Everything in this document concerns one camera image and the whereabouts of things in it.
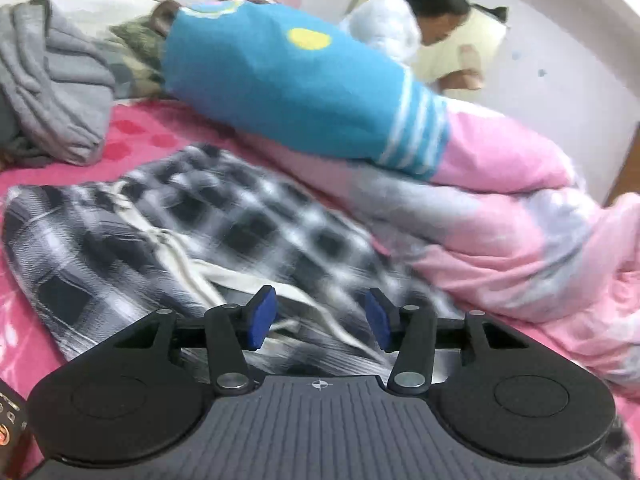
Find grey crumpled garment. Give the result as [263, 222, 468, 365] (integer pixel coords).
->
[0, 0, 118, 167]

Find pink floral bed sheet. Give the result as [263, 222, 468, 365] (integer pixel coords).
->
[0, 97, 640, 480]

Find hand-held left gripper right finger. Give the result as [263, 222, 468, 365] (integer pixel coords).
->
[365, 287, 531, 395]

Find black white plaid pants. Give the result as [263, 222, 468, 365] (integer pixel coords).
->
[2, 145, 466, 376]

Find pink grey floral duvet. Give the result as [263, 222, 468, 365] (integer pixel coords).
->
[240, 97, 640, 401]

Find blue striped plush cushion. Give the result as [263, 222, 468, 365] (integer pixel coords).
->
[162, 0, 451, 181]

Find camouflage cloth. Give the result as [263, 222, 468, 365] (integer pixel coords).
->
[107, 0, 181, 98]

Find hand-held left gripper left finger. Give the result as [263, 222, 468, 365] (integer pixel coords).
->
[112, 285, 277, 395]

